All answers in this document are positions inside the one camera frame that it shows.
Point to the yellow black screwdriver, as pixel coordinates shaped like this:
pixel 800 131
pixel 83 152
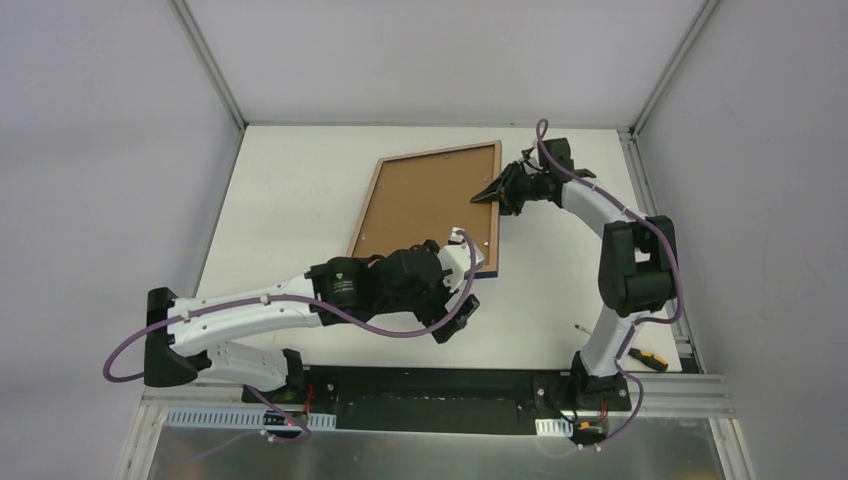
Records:
pixel 649 358

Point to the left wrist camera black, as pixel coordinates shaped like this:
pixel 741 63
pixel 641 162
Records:
pixel 457 258

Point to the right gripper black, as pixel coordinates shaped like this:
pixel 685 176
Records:
pixel 515 190

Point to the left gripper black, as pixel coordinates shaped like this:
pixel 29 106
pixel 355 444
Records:
pixel 444 299

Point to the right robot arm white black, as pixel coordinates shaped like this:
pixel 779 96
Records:
pixel 636 272

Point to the blue wooden photo frame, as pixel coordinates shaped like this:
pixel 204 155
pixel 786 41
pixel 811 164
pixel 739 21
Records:
pixel 419 196

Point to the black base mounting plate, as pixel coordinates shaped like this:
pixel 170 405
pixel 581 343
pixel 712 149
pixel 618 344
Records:
pixel 433 400

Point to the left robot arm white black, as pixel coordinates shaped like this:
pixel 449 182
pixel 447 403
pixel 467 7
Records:
pixel 198 338

